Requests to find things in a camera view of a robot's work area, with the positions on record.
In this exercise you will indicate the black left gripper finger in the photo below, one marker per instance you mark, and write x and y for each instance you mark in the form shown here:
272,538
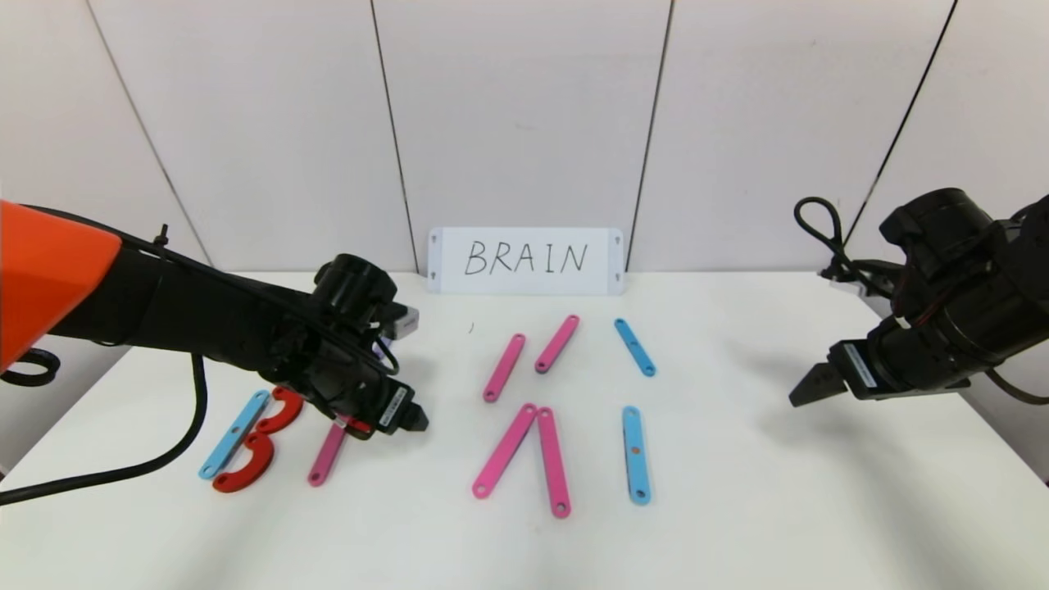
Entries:
415,420

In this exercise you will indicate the long blue flat bar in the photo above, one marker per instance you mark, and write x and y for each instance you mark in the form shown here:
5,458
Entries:
236,433

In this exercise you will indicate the small red arc piece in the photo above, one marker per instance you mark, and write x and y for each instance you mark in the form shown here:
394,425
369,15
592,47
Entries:
358,424

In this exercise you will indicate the white BRAIN sign card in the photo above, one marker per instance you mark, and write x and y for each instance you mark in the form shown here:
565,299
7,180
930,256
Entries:
524,283

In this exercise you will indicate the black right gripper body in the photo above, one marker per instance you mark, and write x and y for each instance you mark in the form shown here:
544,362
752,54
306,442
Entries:
855,369

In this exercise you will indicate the pink bar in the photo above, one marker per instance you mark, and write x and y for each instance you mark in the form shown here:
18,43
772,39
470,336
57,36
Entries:
557,344
553,460
505,450
502,366
328,455

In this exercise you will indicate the blue bar with three holes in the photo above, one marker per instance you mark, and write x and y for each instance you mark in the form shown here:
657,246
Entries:
637,471

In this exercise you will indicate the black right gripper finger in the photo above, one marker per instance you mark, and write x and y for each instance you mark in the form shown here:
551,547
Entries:
819,383

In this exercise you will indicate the short blue flat bar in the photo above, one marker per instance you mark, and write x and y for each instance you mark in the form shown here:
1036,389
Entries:
635,347

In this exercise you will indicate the medium red arc piece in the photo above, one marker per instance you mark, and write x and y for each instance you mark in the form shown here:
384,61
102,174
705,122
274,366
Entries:
287,410

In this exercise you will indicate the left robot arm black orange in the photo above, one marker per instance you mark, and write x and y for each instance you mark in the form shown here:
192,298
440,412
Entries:
164,311

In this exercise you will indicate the large red arc piece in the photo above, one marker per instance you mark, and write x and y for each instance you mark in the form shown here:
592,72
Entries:
261,463

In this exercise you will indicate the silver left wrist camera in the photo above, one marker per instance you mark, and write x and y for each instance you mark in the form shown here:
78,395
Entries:
403,321

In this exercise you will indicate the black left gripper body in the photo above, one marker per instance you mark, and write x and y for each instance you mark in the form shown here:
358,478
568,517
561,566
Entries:
392,408

